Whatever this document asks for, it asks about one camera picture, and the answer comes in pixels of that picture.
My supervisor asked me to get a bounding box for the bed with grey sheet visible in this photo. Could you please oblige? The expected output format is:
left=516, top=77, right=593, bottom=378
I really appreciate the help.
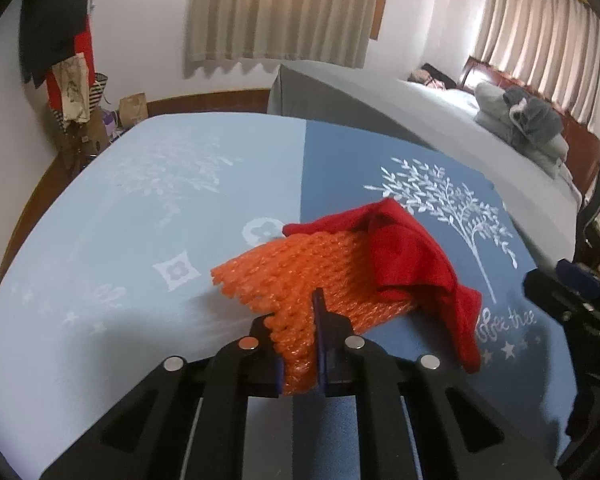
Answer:
left=267, top=62, right=583, bottom=271

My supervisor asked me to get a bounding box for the red hanging garment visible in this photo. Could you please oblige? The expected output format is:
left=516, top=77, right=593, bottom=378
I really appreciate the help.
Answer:
left=42, top=15, right=97, bottom=111

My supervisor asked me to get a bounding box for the beige long curtain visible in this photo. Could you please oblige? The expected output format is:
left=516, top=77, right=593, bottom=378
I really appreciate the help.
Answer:
left=472, top=0, right=600, bottom=126

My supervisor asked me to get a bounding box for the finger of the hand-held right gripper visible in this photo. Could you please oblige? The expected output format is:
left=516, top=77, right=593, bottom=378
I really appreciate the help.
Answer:
left=555, top=258, right=600, bottom=306
left=522, top=267, right=573, bottom=320

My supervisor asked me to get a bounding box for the black white striped bag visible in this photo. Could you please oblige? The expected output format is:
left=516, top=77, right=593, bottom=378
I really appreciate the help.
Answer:
left=92, top=72, right=109, bottom=111

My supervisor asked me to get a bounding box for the red cloth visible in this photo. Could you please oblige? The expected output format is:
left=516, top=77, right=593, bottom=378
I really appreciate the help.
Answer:
left=282, top=197, right=482, bottom=373

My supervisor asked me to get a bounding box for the dark wooden headboard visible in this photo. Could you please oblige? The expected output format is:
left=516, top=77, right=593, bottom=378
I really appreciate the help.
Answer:
left=461, top=55, right=600, bottom=196

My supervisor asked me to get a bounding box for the black hanging jacket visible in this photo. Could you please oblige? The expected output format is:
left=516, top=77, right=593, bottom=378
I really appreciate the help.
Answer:
left=19, top=0, right=93, bottom=86

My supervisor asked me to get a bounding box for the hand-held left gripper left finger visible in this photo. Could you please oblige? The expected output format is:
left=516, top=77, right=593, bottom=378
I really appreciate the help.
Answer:
left=39, top=312, right=284, bottom=480

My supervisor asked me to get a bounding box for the black chair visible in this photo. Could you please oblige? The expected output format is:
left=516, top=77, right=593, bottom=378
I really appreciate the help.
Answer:
left=577, top=152, right=600, bottom=271

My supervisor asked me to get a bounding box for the wooden window frame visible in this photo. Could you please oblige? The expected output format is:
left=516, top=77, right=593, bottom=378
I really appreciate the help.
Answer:
left=369, top=0, right=395, bottom=41

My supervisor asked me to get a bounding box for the large orange foam net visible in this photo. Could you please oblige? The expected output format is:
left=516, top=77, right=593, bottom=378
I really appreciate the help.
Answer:
left=211, top=230, right=423, bottom=397

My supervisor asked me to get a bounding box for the beige short curtain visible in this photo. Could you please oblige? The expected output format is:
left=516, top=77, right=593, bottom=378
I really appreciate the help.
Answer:
left=184, top=0, right=386, bottom=78

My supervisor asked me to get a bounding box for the dark patterned pillow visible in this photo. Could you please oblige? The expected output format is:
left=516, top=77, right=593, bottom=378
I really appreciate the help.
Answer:
left=409, top=62, right=463, bottom=92

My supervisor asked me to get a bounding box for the brown paper bag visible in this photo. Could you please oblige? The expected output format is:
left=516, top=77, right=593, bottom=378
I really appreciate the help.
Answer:
left=117, top=92, right=148, bottom=131

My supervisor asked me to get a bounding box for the dark grey crumpled cloth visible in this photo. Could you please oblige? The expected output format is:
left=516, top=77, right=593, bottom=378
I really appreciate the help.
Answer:
left=502, top=86, right=563, bottom=147

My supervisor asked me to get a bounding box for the beige printed tote bag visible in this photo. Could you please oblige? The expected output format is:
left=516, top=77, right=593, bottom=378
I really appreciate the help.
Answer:
left=50, top=54, right=91, bottom=123

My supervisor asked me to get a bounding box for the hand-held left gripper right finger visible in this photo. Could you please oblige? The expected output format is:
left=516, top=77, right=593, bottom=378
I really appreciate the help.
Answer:
left=312, top=287, right=563, bottom=480

